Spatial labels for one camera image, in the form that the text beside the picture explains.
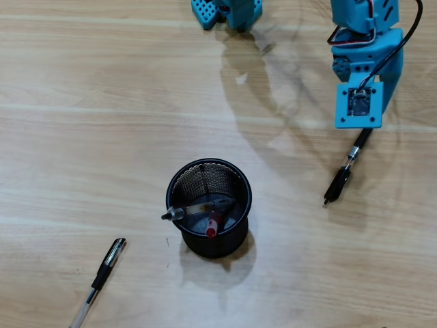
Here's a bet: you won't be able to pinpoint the red retractable pen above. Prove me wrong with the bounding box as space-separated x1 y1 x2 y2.
205 209 225 239

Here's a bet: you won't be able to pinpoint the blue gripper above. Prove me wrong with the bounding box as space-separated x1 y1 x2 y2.
330 28 405 115

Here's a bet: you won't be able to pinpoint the black camera cable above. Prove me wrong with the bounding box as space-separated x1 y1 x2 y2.
360 0 425 90

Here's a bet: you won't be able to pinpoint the clear retractable pen yellow band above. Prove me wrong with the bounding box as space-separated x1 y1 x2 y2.
160 197 237 223

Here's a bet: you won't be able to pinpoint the capped black gel pen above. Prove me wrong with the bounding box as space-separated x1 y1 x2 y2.
68 237 127 328

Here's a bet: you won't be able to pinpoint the black retractable pen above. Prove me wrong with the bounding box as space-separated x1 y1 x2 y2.
322 127 374 208

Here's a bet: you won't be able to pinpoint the red white black servo wires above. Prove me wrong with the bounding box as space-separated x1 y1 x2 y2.
326 25 378 47

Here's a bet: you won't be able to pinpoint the blue perforated robot base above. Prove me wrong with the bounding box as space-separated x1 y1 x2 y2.
190 0 264 31

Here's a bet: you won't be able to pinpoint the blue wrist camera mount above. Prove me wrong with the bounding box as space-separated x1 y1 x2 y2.
334 81 384 130

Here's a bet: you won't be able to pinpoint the black mesh pen holder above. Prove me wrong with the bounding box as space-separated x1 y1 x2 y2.
165 157 253 259

